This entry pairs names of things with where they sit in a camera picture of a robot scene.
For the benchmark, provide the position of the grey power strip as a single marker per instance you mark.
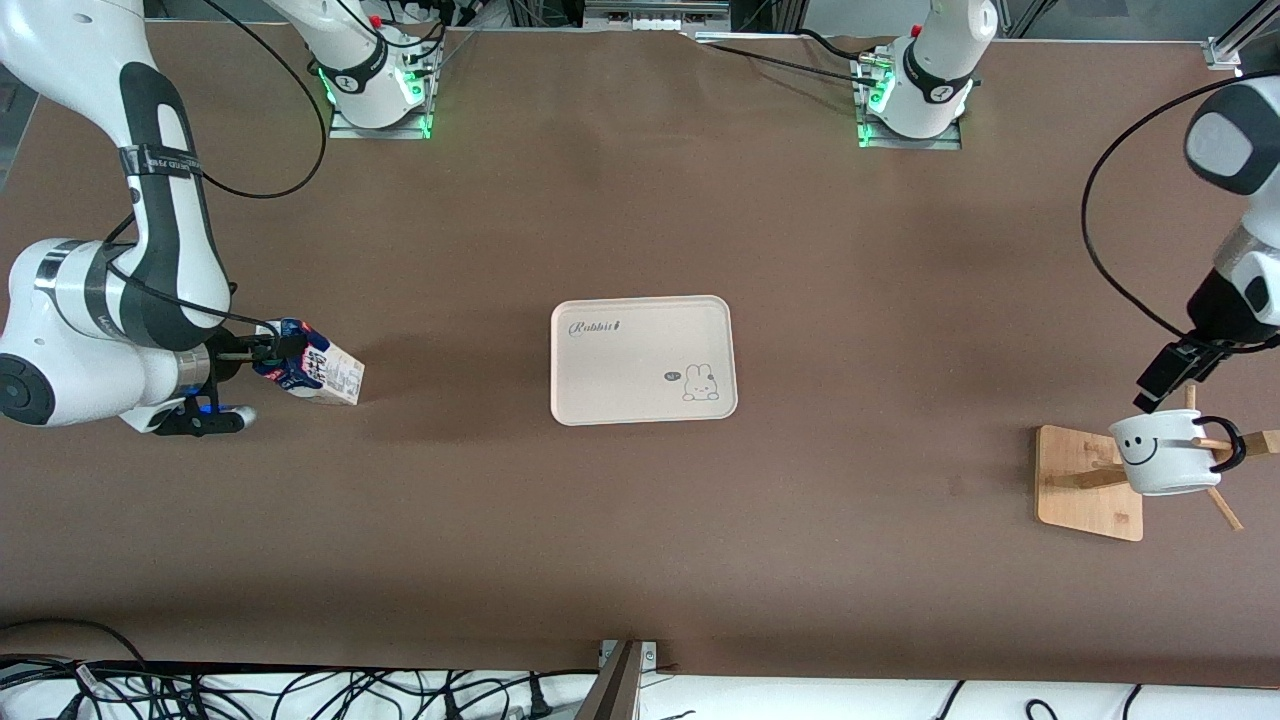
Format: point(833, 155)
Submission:
point(655, 15)

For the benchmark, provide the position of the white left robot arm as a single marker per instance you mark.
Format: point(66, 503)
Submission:
point(940, 60)

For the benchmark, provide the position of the white smiley face cup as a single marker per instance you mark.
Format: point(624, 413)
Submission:
point(1165, 460)

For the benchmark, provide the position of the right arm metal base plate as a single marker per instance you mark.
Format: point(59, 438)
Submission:
point(345, 129)

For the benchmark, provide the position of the aluminium frame rail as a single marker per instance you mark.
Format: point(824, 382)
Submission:
point(1225, 45)

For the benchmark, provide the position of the beige rabbit print tray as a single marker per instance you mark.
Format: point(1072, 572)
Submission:
point(640, 370)

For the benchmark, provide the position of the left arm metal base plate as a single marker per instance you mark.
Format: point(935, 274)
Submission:
point(945, 143)

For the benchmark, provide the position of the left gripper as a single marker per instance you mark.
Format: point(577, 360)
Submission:
point(1216, 309)

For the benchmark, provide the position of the wooden mug tree stand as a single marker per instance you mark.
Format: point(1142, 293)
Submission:
point(1085, 500)

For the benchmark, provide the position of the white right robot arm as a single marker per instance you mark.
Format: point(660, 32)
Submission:
point(80, 60)

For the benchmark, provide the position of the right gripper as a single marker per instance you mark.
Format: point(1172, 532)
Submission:
point(226, 361)

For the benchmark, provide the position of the blue white milk carton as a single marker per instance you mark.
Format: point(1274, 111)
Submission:
point(330, 375)

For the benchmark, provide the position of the dark camera stand pole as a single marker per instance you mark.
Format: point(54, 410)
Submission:
point(612, 690)

